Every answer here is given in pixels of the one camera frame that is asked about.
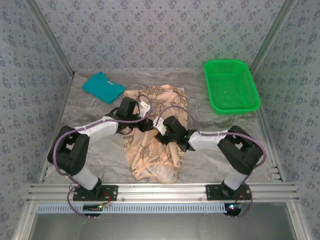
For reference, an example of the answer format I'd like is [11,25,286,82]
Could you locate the slotted grey cable duct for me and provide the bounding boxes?
[36,202,230,215]

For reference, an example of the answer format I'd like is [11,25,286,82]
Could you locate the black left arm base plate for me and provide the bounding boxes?
[72,184,119,202]

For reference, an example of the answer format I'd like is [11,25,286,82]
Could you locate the peach printed t-shirt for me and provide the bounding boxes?
[123,84,189,183]

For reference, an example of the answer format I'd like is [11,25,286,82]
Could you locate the aluminium corner post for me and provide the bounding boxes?
[249,0,300,75]
[24,0,76,77]

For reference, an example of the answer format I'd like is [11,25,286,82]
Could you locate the green plastic basket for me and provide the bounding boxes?
[203,59,262,116]

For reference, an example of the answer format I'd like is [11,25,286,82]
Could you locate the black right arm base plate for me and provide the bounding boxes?
[205,184,252,202]

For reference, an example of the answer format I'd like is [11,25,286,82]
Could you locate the aluminium frame leg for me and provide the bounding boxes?
[286,202,310,240]
[13,202,38,240]

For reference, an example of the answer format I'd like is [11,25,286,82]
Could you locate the aluminium table edge rail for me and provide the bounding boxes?
[251,72,286,183]
[39,72,76,185]

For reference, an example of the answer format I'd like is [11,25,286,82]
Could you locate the teal folded t-shirt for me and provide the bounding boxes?
[82,71,126,105]

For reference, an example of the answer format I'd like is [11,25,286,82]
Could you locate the grey metal sheet panel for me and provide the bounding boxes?
[32,212,298,240]

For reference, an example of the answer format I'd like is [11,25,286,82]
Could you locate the aluminium mounting rail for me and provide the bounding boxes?
[26,182,300,203]

